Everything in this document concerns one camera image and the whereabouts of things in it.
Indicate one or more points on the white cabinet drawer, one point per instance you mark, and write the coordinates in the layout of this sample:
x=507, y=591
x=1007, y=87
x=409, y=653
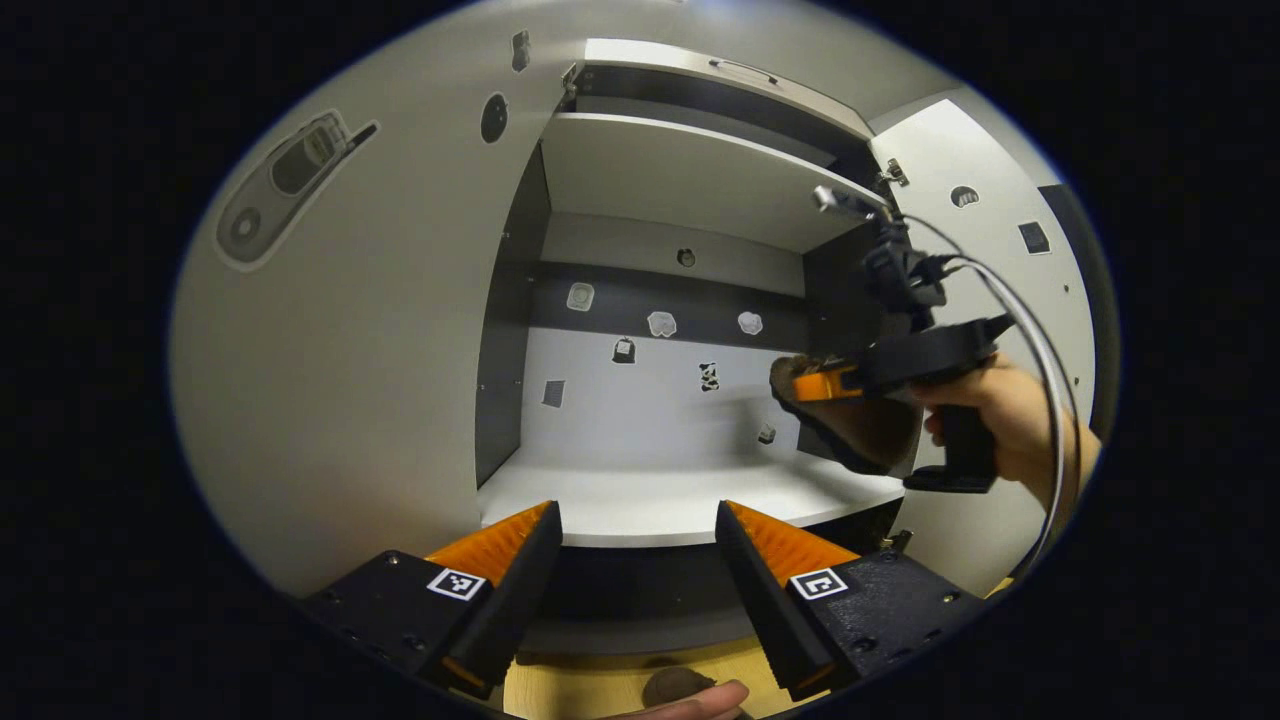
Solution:
x=650, y=58

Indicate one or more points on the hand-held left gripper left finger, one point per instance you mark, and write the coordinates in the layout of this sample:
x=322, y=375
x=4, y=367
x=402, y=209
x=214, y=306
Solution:
x=500, y=620

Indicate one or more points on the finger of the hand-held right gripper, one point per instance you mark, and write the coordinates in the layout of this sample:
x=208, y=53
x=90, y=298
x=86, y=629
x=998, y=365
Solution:
x=828, y=385

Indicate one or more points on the white grey shoe cabinet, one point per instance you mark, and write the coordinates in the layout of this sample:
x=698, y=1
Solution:
x=680, y=500

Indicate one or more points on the white cabinet door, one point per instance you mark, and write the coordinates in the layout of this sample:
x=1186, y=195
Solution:
x=985, y=150
x=380, y=350

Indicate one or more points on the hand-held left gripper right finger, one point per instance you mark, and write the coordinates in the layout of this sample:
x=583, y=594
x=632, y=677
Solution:
x=765, y=610

